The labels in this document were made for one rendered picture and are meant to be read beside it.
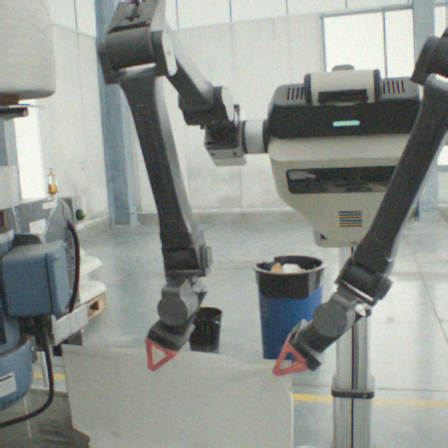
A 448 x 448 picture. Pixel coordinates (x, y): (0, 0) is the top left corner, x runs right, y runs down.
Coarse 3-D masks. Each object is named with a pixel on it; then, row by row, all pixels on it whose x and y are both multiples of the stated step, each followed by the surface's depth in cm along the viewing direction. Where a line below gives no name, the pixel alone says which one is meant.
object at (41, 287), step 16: (16, 256) 65; (32, 256) 65; (48, 256) 65; (64, 256) 74; (0, 272) 65; (16, 272) 65; (32, 272) 65; (48, 272) 65; (64, 272) 72; (16, 288) 65; (32, 288) 65; (48, 288) 66; (64, 288) 71; (16, 304) 65; (32, 304) 66; (48, 304) 66; (64, 304) 70; (48, 320) 70
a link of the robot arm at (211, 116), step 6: (216, 108) 109; (198, 114) 110; (204, 114) 110; (210, 114) 110; (216, 114) 109; (198, 120) 111; (204, 120) 111; (210, 120) 111; (216, 120) 111; (216, 126) 112; (222, 126) 112
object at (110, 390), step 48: (96, 384) 105; (144, 384) 100; (192, 384) 97; (240, 384) 95; (288, 384) 93; (96, 432) 107; (144, 432) 102; (192, 432) 98; (240, 432) 97; (288, 432) 94
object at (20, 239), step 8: (16, 240) 75; (24, 240) 75; (32, 240) 75; (40, 240) 74; (24, 320) 75; (32, 320) 74; (24, 328) 78; (32, 328) 77; (48, 328) 76; (56, 328) 77
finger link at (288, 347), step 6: (294, 330) 92; (294, 336) 91; (288, 342) 89; (288, 348) 89; (294, 348) 89; (282, 354) 90; (294, 354) 90; (300, 354) 88; (306, 354) 89; (282, 360) 91; (300, 360) 90; (306, 360) 88; (276, 366) 92; (294, 366) 91; (300, 366) 90; (306, 366) 89; (276, 372) 92; (282, 372) 92; (288, 372) 91
